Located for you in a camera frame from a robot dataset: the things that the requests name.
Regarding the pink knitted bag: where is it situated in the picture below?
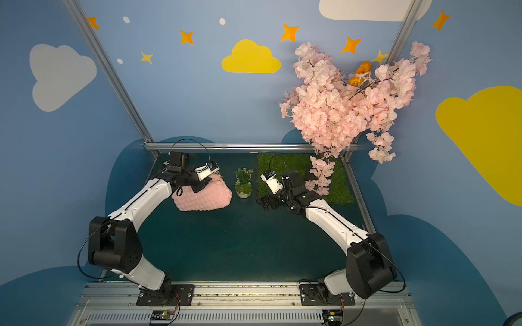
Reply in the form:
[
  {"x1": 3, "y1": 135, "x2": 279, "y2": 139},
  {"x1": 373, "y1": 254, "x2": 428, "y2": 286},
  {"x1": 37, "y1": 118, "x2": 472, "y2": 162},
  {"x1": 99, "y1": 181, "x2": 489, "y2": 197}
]
[{"x1": 171, "y1": 174, "x2": 232, "y2": 211}]

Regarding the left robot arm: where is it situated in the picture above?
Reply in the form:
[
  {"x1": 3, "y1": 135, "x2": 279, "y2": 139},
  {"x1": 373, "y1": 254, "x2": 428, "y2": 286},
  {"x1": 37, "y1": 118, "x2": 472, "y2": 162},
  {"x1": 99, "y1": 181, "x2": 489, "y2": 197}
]
[{"x1": 85, "y1": 152, "x2": 219, "y2": 306}]

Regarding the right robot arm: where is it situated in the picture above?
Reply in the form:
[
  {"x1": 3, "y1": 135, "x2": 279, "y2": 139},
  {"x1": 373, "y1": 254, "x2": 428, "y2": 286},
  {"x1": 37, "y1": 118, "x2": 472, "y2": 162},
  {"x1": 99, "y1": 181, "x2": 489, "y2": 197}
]
[{"x1": 258, "y1": 171, "x2": 398, "y2": 299}]

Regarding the green artificial grass mat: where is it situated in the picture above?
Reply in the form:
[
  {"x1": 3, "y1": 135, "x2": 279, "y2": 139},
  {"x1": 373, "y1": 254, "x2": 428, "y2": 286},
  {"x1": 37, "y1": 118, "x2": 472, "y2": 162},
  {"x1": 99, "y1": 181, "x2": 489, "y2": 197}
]
[{"x1": 257, "y1": 153, "x2": 356, "y2": 206}]

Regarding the small potted succulent plant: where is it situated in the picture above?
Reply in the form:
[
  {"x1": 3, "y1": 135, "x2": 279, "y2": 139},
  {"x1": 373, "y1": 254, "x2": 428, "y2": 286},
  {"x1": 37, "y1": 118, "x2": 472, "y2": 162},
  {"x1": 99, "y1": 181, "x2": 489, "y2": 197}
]
[{"x1": 235, "y1": 167, "x2": 254, "y2": 199}]

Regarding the pink cherry blossom tree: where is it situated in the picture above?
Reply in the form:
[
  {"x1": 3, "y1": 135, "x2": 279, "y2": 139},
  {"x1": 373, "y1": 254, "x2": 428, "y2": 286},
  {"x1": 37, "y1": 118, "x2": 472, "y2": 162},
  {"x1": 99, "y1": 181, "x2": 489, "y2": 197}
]
[{"x1": 280, "y1": 42, "x2": 432, "y2": 196}]

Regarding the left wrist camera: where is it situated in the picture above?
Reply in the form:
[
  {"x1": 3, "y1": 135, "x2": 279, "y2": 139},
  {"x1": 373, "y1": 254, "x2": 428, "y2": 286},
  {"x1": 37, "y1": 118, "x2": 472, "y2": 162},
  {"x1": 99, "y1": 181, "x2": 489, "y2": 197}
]
[{"x1": 194, "y1": 161, "x2": 220, "y2": 181}]

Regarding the aluminium back frame bar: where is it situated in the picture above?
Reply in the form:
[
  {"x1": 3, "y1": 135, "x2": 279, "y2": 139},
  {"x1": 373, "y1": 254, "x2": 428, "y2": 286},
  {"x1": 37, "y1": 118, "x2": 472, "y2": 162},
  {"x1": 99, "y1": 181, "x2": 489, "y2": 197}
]
[{"x1": 144, "y1": 142, "x2": 360, "y2": 152}]

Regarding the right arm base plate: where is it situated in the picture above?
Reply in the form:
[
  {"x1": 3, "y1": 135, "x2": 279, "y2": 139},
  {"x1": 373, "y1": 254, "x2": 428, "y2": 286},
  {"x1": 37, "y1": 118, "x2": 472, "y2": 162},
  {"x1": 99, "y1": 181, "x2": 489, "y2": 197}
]
[{"x1": 298, "y1": 282, "x2": 356, "y2": 306}]

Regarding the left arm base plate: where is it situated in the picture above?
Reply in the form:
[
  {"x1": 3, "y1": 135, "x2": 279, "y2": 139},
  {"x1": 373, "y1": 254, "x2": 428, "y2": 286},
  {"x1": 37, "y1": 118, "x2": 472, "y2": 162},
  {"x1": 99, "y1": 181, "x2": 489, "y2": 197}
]
[{"x1": 136, "y1": 284, "x2": 195, "y2": 306}]

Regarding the aluminium front rail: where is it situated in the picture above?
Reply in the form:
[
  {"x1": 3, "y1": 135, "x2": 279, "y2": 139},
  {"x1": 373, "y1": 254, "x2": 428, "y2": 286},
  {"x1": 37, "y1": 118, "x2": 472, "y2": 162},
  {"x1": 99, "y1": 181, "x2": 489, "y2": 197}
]
[{"x1": 68, "y1": 281, "x2": 421, "y2": 325}]

